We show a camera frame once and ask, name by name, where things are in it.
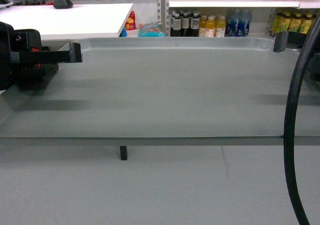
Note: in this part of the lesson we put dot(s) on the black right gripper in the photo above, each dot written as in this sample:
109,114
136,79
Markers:
295,40

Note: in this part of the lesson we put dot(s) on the grey-green serving tray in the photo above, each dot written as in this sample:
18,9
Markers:
157,92

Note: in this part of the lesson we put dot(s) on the blue drink bottle right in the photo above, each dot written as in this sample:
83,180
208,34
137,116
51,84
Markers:
244,23

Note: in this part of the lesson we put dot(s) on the yellow juice bottle front right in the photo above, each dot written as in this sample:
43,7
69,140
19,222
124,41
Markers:
220,27

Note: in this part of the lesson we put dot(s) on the yellow juice bottle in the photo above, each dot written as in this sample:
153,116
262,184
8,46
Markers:
220,27
202,26
210,28

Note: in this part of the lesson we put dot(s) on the yellow juice bottle front centre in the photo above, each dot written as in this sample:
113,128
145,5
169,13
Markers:
210,28

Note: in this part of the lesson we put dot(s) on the blue snack bag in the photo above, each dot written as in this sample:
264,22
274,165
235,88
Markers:
153,29

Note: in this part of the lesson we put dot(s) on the blue drink bottle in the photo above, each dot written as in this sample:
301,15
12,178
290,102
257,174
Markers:
232,23
244,23

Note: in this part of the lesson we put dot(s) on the blue drink bottle left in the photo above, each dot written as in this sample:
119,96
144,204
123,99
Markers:
232,23

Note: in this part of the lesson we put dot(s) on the black table leg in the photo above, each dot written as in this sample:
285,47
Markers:
123,153

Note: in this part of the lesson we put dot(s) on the dark tea bottle middle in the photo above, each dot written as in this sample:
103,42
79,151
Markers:
185,25

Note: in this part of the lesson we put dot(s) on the yellow lemon tea bottle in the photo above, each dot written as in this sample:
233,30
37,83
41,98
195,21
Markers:
306,24

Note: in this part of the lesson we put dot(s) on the dark tea bottle blue label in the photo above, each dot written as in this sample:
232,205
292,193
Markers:
195,25

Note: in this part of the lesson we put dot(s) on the yellow juice bottle back left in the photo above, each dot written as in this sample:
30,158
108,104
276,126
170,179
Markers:
202,26

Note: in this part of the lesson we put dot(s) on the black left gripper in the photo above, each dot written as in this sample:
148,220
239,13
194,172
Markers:
25,63

